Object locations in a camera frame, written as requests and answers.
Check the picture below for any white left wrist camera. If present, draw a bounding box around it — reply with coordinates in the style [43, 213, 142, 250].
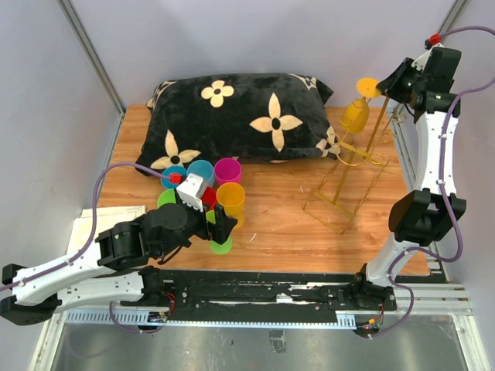
[176, 173, 207, 212]

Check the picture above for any gold wire glass rack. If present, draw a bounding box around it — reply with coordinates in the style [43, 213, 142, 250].
[302, 99, 396, 235]

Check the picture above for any white folded cloth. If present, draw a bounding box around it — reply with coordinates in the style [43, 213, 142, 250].
[67, 206, 146, 275]

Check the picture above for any black floral plush pillow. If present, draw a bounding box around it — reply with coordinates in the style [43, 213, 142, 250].
[136, 73, 340, 171]

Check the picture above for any red wine glass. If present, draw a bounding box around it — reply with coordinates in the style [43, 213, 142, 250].
[201, 186, 217, 210]

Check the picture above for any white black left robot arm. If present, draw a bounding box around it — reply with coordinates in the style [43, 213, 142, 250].
[1, 203, 237, 326]

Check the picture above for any green wine glass row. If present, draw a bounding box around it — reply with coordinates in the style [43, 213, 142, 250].
[206, 210, 233, 255]

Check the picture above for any blue wine glass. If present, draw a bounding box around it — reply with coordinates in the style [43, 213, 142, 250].
[161, 165, 187, 189]
[187, 160, 215, 188]

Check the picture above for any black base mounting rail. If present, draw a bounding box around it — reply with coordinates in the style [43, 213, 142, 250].
[159, 270, 397, 325]

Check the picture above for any blue wine glass front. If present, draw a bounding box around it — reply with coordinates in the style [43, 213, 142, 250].
[161, 165, 187, 189]

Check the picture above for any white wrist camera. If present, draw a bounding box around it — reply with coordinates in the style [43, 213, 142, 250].
[411, 43, 444, 72]
[176, 173, 207, 212]

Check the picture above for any orange wine glass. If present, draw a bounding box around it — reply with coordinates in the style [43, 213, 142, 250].
[340, 77, 381, 134]
[217, 182, 245, 229]

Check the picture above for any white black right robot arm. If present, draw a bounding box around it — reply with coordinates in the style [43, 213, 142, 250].
[350, 43, 466, 310]

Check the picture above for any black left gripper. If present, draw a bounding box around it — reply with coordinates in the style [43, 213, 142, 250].
[156, 186, 238, 258]

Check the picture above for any pink wine glass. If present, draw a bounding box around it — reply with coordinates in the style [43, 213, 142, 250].
[213, 158, 242, 186]

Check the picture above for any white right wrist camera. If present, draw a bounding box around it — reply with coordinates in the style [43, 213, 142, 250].
[411, 43, 444, 72]

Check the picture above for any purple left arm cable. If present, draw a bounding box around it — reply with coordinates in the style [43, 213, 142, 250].
[0, 162, 183, 335]

